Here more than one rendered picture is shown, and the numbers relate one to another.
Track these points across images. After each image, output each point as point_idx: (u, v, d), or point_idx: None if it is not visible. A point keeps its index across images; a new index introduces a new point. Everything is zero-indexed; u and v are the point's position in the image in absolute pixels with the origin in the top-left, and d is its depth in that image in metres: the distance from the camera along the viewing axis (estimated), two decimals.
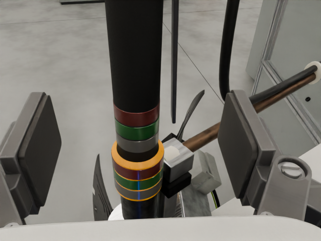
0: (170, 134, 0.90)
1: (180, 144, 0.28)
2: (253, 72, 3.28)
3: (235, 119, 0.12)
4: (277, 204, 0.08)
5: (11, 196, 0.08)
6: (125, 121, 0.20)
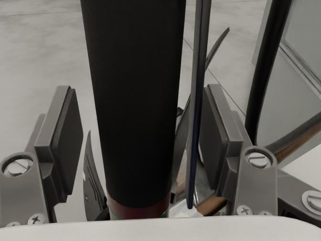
0: (177, 109, 0.75)
1: (194, 209, 0.22)
2: None
3: (209, 112, 0.12)
4: (251, 196, 0.09)
5: (42, 188, 0.09)
6: (123, 216, 0.14)
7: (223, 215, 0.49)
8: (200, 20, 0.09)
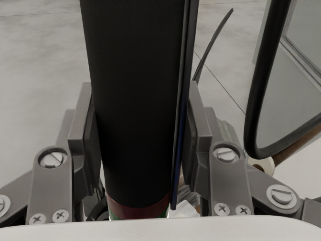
0: None
1: (193, 210, 0.22)
2: None
3: None
4: (225, 192, 0.09)
5: (71, 183, 0.09)
6: (123, 216, 0.14)
7: None
8: (187, 19, 0.09)
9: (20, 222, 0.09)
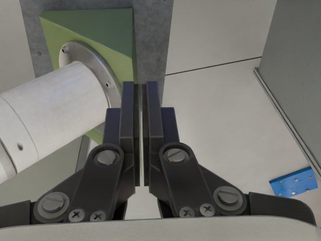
0: None
1: None
2: None
3: (142, 109, 0.12)
4: (186, 195, 0.09)
5: (116, 187, 0.09)
6: None
7: None
8: None
9: None
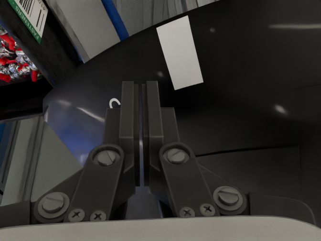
0: None
1: None
2: None
3: (142, 109, 0.12)
4: (186, 195, 0.09)
5: (116, 187, 0.09)
6: None
7: None
8: None
9: None
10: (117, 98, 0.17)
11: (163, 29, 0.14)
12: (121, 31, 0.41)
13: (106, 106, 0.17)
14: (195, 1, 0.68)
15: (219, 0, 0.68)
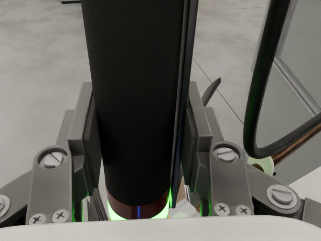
0: None
1: (193, 209, 0.23)
2: None
3: None
4: (225, 192, 0.09)
5: (71, 184, 0.09)
6: (123, 213, 0.14)
7: None
8: (187, 18, 0.09)
9: (20, 222, 0.09)
10: None
11: None
12: None
13: None
14: None
15: None
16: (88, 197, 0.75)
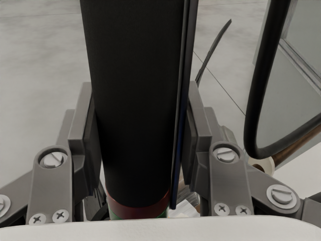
0: None
1: (193, 210, 0.22)
2: None
3: None
4: (225, 192, 0.09)
5: (71, 184, 0.09)
6: (123, 215, 0.14)
7: None
8: (187, 19, 0.09)
9: (20, 222, 0.09)
10: None
11: None
12: None
13: None
14: None
15: None
16: None
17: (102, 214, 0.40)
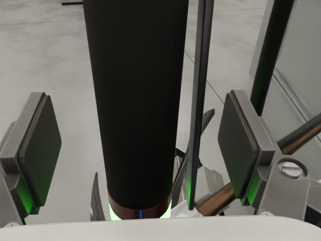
0: None
1: (194, 210, 0.22)
2: None
3: (235, 119, 0.12)
4: (277, 204, 0.08)
5: (11, 196, 0.08)
6: (124, 217, 0.14)
7: None
8: (203, 22, 0.09)
9: None
10: None
11: None
12: None
13: None
14: None
15: None
16: (90, 210, 0.79)
17: None
